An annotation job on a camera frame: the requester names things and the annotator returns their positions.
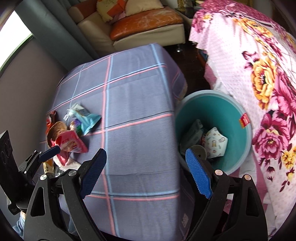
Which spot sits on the grey window curtain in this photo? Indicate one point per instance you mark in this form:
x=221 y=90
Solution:
x=54 y=29

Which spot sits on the teal milk carton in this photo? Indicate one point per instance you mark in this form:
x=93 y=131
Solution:
x=192 y=136

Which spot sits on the cartoon print pillow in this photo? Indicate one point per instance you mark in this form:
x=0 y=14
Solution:
x=108 y=9

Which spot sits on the beige leather sofa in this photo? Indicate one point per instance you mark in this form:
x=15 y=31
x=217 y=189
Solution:
x=111 y=26

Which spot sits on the pink red snack wrapper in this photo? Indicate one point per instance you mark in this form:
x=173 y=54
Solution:
x=70 y=142

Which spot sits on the orange leather seat cushion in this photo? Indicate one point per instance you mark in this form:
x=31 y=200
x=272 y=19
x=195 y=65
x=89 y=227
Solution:
x=145 y=21

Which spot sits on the teal plastic trash bin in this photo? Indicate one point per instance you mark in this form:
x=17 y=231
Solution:
x=216 y=109

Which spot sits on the beige throw pillow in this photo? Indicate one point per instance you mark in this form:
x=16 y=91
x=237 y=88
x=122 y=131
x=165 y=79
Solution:
x=138 y=6

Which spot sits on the orange snack packet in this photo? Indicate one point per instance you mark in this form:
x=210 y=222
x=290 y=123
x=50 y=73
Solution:
x=51 y=120

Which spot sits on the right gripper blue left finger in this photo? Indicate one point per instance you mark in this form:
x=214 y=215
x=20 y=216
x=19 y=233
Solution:
x=44 y=219

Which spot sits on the white cartoon face mask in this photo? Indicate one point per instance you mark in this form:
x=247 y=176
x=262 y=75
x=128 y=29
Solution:
x=215 y=143

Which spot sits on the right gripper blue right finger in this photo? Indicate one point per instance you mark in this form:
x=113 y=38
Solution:
x=233 y=210

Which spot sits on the white tissue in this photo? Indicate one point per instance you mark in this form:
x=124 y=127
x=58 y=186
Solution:
x=70 y=164

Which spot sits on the pink floral quilt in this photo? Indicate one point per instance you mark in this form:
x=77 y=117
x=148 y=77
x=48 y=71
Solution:
x=251 y=58

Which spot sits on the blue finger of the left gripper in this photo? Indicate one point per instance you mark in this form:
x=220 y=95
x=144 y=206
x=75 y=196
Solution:
x=49 y=154

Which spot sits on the white blue paper cup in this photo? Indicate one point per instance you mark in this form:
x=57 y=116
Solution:
x=199 y=151

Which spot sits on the light blue snack bag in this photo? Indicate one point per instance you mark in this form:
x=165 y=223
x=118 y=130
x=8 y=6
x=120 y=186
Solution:
x=87 y=119

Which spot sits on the red sticker on bin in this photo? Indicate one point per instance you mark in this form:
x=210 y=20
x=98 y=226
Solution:
x=244 y=120

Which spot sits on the purple green toy egg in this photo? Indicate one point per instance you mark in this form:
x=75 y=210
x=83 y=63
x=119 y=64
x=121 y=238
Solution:
x=76 y=126

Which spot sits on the grey plaid bed sheet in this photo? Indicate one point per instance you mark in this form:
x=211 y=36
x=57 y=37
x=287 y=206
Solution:
x=138 y=194

